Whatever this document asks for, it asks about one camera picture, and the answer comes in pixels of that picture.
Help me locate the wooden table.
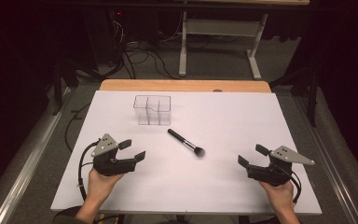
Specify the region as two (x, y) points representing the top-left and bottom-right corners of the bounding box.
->
(99, 78), (272, 93)

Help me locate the desk with white metal frame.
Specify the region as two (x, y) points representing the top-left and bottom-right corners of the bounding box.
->
(173, 0), (310, 80)

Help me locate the hand-held gripper cable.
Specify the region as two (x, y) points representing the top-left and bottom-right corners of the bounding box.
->
(287, 169), (302, 204)
(77, 139), (102, 202)

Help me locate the white table board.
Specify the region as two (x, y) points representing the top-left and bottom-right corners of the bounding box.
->
(49, 90), (323, 217)

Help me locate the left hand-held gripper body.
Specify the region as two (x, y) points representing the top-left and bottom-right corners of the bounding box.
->
(90, 133), (137, 177)

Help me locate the right hand-held gripper cable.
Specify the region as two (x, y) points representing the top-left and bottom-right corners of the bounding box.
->
(287, 169), (302, 204)

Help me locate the person's right hand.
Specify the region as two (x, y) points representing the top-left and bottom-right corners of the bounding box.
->
(258, 180), (296, 216)

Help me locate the aluminium floor rail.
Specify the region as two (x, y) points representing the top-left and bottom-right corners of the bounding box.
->
(0, 87), (73, 224)
(293, 95), (358, 224)

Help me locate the black makeup brush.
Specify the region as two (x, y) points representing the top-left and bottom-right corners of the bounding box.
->
(167, 128), (206, 159)

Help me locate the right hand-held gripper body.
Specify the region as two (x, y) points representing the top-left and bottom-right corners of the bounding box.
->
(246, 145), (316, 188)

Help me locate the black floor cable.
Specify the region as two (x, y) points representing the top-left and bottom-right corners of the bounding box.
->
(64, 102), (91, 153)

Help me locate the dark metal stand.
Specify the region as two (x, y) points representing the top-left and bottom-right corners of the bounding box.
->
(268, 66), (320, 128)
(50, 57), (82, 117)

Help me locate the person's left hand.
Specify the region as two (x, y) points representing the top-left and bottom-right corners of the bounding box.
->
(87, 168), (125, 208)

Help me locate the tangle of floor cables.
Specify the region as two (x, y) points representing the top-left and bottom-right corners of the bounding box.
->
(105, 18), (181, 80)

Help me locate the left hand-held gripper cable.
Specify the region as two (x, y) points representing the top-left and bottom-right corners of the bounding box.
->
(77, 139), (102, 202)

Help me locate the clear plastic organizer box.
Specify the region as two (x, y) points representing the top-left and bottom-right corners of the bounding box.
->
(132, 94), (172, 126)

